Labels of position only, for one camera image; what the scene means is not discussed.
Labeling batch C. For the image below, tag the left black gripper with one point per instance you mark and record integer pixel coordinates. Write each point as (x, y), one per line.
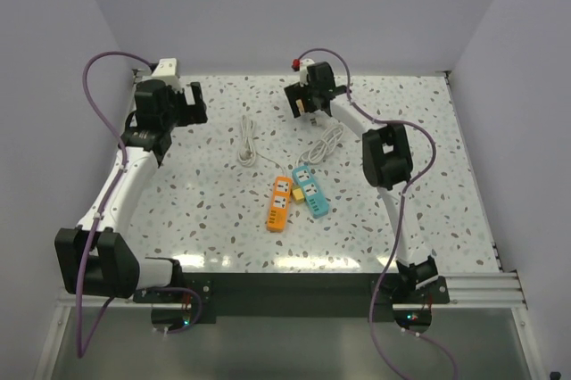
(193, 113)

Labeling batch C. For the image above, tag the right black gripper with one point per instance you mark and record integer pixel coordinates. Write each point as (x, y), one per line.
(296, 92)

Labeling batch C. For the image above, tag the blue power strip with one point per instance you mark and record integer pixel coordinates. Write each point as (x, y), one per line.
(313, 195)

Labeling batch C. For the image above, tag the yellow plug adapter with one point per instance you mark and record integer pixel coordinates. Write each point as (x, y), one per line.
(300, 106)

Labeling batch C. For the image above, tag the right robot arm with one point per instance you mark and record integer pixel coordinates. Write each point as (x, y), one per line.
(386, 162)

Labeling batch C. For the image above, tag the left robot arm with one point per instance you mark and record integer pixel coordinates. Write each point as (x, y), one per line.
(93, 256)

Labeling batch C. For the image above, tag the yellow plug on table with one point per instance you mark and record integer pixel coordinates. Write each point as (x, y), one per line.
(297, 194)

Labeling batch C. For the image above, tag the orange power strip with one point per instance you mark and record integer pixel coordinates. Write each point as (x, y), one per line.
(279, 204)

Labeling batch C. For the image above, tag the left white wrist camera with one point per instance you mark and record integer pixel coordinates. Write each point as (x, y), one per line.
(167, 71)

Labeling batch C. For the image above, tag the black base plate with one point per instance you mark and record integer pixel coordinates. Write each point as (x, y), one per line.
(307, 295)

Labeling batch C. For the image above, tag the aluminium rail frame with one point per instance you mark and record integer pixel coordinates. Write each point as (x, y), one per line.
(207, 205)

